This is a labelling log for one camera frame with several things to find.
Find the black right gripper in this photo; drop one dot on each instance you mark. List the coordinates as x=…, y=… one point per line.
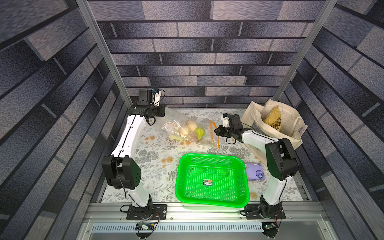
x=220, y=131

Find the clear zip-top bag orange seal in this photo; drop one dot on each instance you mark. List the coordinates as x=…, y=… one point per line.
x=173, y=120

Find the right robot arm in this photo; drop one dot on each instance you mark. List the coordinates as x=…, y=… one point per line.
x=281, y=160

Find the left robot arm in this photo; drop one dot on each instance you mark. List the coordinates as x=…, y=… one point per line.
x=120, y=169

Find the green pear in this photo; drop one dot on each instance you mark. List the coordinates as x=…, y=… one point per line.
x=199, y=132

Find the yellow chips bag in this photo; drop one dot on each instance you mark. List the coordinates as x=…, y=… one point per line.
x=273, y=119

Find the beige canvas tote bag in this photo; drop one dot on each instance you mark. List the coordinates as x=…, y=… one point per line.
x=293, y=125

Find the beige round fruit upper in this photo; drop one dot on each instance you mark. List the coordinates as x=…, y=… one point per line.
x=192, y=125

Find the beige round fruit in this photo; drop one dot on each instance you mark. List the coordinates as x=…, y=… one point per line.
x=184, y=131
x=192, y=125

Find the purple tissue pack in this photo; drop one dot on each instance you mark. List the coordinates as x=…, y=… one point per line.
x=255, y=172

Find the beige round fruit lower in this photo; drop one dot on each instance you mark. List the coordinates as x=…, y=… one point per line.
x=184, y=131

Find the green plastic basket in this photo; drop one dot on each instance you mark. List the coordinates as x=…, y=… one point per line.
x=230, y=184

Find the small sticker in basket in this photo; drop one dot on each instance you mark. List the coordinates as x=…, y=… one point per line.
x=207, y=182

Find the right circuit board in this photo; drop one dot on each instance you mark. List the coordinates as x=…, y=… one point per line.
x=270, y=230

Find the circuit board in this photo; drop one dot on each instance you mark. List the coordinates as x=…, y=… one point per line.
x=270, y=230
x=145, y=227

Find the left circuit board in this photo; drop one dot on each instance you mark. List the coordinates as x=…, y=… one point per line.
x=145, y=227

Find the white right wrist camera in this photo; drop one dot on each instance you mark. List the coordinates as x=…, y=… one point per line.
x=226, y=120

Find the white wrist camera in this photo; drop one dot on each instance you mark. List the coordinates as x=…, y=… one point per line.
x=157, y=96
x=226, y=120

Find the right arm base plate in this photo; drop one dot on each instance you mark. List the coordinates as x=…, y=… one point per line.
x=254, y=212

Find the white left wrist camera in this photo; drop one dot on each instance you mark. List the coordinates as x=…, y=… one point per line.
x=157, y=96

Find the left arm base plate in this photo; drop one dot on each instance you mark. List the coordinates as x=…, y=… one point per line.
x=155, y=212

